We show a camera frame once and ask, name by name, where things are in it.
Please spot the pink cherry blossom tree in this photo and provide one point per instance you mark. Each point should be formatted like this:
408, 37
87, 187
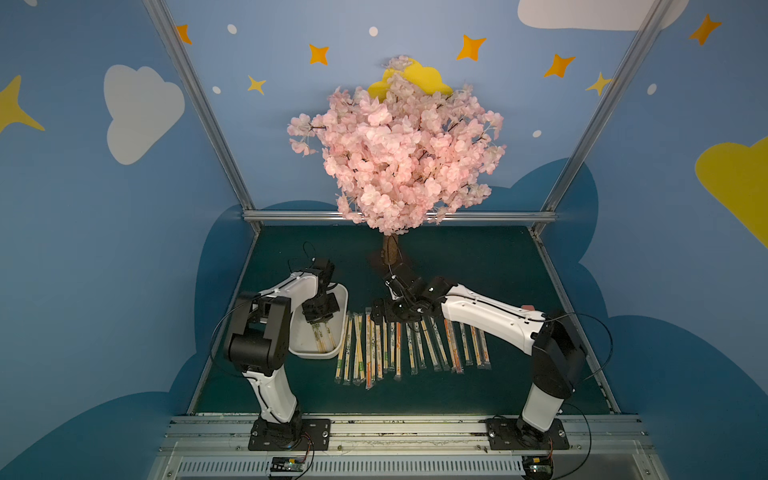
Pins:
406, 145

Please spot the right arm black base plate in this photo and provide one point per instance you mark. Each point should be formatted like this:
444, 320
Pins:
514, 434

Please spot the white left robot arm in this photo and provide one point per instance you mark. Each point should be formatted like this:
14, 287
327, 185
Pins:
257, 341

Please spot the right black controller board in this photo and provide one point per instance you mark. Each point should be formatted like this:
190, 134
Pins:
537, 468

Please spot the chopsticks pair fourteenth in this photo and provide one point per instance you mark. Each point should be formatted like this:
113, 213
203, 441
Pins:
342, 353

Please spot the chopsticks pair eleventh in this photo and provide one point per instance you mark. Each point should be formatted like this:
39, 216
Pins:
378, 352

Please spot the left floor edge rail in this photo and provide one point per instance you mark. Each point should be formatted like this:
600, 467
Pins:
223, 266

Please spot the right aluminium corner post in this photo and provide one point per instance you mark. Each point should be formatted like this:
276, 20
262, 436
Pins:
639, 48

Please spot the white plastic storage box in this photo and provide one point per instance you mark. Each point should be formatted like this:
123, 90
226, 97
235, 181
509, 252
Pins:
302, 341

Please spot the floor edge rail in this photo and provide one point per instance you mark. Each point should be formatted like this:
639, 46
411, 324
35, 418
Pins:
597, 375
223, 266

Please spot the chopsticks pair twelfth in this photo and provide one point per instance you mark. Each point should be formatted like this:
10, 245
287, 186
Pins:
359, 375

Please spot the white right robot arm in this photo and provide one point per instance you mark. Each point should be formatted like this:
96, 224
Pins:
557, 352

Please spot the aluminium corner post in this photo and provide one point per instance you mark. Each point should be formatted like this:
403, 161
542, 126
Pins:
162, 20
639, 48

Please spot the wrapped chopsticks panda print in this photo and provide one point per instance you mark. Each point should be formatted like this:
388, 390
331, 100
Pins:
320, 339

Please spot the left green circuit board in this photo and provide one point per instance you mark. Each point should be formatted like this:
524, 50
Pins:
287, 465

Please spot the chopsticks red print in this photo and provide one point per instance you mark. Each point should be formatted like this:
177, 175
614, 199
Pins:
369, 346

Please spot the chopsticks pair thirteenth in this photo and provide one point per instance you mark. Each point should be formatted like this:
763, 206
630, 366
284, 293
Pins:
348, 365

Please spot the front aluminium mounting rail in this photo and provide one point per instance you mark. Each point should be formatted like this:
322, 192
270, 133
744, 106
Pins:
214, 446

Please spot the left aluminium corner post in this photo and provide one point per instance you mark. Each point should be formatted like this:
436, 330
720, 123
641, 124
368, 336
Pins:
162, 20

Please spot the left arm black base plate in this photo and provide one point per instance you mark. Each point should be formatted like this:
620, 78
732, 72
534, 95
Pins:
312, 434

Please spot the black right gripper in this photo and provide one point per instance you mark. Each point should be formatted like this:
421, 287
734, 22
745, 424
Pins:
390, 308

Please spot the right floor edge rail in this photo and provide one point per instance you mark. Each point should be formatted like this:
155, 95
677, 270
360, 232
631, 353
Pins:
597, 375

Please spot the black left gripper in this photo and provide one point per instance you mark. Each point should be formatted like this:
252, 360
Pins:
320, 307

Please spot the chopsticks pair fifteenth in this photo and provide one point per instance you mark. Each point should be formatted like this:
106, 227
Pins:
330, 340

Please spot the horizontal aluminium back rail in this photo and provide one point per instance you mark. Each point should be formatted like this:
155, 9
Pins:
462, 216

